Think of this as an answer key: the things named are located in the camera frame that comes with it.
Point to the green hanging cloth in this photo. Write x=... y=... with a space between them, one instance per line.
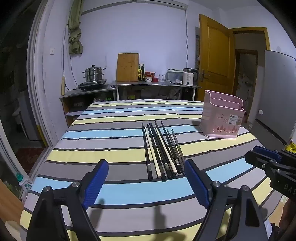
x=75 y=34

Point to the red lidded jar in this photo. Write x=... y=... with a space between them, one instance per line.
x=148 y=77

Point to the clear plastic container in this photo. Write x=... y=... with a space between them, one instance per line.
x=175 y=75

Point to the wooden cutting board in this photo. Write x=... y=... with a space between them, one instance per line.
x=127 y=67

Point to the green capped bottle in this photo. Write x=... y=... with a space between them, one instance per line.
x=23 y=183

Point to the steel stove stand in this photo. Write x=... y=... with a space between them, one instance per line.
x=87 y=92

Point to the striped tablecloth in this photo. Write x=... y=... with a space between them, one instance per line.
x=115 y=143

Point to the steel counter table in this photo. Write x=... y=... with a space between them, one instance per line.
x=157 y=83

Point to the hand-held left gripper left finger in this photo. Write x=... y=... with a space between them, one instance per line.
x=98 y=183

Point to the clear glass cup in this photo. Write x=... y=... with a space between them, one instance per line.
x=161 y=77

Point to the dark oil bottle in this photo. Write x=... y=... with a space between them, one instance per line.
x=142 y=72
x=139 y=73

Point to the grey refrigerator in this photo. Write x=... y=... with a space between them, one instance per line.
x=277 y=92

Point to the pink plastic utensil holder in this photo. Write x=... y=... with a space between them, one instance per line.
x=220 y=120

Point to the white electric kettle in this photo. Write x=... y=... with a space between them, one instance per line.
x=189 y=77

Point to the yellow wooden door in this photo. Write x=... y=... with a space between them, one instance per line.
x=216 y=58

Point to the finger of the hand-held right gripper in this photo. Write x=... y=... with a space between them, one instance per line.
x=259 y=160
x=268 y=151

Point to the row of chopsticks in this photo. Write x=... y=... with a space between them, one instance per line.
x=161 y=153

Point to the white round fridge magnet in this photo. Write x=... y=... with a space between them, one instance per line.
x=261 y=112

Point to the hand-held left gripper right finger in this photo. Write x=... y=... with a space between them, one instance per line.
x=196 y=183

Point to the steel steamer pot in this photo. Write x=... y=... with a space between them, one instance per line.
x=93 y=74

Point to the white air conditioner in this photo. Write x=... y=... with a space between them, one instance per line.
x=161 y=2

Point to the white sliding door frame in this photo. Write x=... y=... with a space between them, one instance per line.
x=37 y=81

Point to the gas stove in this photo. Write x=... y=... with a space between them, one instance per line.
x=92 y=85

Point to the yellow door frame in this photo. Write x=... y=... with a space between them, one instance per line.
x=252 y=29

